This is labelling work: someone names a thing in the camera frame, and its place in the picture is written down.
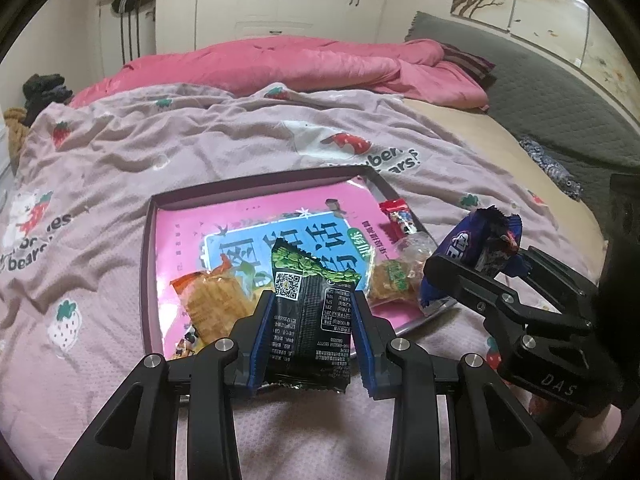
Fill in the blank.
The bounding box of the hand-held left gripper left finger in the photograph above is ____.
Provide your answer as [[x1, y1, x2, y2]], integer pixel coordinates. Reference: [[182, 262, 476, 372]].
[[52, 291, 273, 480]]

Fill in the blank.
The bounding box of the white wardrobe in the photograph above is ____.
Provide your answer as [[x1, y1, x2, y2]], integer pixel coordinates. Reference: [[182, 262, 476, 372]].
[[155, 0, 416, 56]]

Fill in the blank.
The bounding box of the beige bed sheet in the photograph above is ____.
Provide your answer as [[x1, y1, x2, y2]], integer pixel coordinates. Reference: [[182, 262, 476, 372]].
[[402, 97, 608, 241]]

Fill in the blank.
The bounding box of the orange rice cracker packet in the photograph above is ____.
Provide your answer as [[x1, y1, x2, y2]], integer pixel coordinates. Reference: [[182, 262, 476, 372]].
[[171, 255, 261, 351]]

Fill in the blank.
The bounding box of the pink and blue book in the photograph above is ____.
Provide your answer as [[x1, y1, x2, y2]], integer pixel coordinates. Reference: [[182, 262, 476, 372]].
[[155, 176, 426, 356]]

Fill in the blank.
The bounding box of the grey quilted blanket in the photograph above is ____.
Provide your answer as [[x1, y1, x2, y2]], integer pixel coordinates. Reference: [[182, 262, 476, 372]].
[[404, 11, 640, 221]]

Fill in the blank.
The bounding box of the red snack packet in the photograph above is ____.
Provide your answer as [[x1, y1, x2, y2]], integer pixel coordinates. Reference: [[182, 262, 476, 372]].
[[378, 200, 418, 241]]

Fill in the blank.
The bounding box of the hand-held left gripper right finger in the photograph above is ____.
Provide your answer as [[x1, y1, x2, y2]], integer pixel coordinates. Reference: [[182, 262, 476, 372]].
[[350, 292, 571, 480]]

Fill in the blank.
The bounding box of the shallow dark cardboard box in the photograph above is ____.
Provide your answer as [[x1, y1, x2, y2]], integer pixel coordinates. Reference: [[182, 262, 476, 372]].
[[141, 167, 456, 361]]

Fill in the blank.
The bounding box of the black clothing pile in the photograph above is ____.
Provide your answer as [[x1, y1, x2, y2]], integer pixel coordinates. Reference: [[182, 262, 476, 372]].
[[22, 74, 75, 111]]

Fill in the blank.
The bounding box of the dark striped pillow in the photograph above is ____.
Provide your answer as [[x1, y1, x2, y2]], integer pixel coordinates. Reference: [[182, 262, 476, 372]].
[[440, 42, 498, 91]]

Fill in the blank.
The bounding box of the brown knitted cloth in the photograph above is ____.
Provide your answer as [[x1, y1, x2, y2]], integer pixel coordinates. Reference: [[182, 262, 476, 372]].
[[2, 106, 33, 166]]

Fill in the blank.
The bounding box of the black and green seed packet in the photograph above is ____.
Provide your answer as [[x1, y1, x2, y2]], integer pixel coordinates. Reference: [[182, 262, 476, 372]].
[[262, 237, 362, 395]]

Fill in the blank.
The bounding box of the blue patterned cloth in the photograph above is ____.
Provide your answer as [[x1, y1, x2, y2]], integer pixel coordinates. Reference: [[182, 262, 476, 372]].
[[520, 137, 583, 201]]

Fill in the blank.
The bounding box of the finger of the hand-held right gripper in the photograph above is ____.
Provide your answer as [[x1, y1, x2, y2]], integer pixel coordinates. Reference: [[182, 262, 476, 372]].
[[424, 255, 526, 331], [515, 246, 598, 311]]

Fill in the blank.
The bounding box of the yellow cartoon snack stick packet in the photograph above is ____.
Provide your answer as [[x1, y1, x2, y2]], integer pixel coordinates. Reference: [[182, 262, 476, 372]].
[[170, 330, 201, 361]]

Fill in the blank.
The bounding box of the blue cookie packet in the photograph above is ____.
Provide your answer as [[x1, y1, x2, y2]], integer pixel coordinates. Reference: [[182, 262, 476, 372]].
[[419, 206, 523, 317]]

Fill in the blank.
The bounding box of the brown crispy snack packet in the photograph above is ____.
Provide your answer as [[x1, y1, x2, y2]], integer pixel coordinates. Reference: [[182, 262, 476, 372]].
[[367, 260, 426, 306]]

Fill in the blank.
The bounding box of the pink quilt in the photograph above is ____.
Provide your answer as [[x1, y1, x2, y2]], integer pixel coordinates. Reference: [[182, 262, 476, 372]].
[[70, 37, 493, 111]]

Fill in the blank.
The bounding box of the black coat stand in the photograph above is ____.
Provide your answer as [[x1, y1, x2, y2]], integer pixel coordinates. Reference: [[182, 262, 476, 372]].
[[97, 0, 153, 68]]

